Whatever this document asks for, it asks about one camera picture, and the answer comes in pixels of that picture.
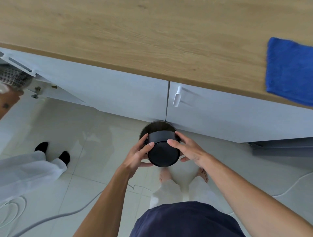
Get person's left hand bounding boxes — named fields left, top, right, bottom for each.
left=121, top=133, right=155, bottom=179

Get person's right hand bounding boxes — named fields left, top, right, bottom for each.
left=167, top=131, right=208, bottom=169

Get black knock box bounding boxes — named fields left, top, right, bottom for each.
left=144, top=131, right=181, bottom=168

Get blue cloth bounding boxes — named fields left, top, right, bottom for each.
left=266, top=37, right=313, bottom=107

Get person's left forearm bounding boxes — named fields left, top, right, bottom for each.
left=73, top=168, right=137, bottom=237

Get person's right forearm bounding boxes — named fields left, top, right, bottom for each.
left=200, top=156, right=313, bottom=237

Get person's right foot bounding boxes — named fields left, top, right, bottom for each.
left=195, top=167, right=209, bottom=184

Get person's foot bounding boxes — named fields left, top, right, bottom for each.
left=159, top=168, right=173, bottom=184
left=195, top=167, right=209, bottom=184

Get person's left foot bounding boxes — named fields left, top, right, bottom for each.
left=159, top=168, right=173, bottom=184

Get person's white trousers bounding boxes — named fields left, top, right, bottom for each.
left=149, top=177, right=233, bottom=215

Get person's navy shirt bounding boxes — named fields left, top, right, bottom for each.
left=129, top=201, right=245, bottom=237

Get dark metal trash bin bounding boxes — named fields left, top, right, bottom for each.
left=139, top=121, right=177, bottom=147

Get white cabinet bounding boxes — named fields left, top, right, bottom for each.
left=0, top=48, right=313, bottom=143

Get grey ribbed object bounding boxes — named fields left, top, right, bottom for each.
left=0, top=64, right=34, bottom=91

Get white cabinet handle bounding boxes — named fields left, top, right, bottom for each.
left=172, top=86, right=182, bottom=107

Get white floor cable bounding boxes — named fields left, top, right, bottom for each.
left=0, top=183, right=147, bottom=237
left=271, top=171, right=313, bottom=198

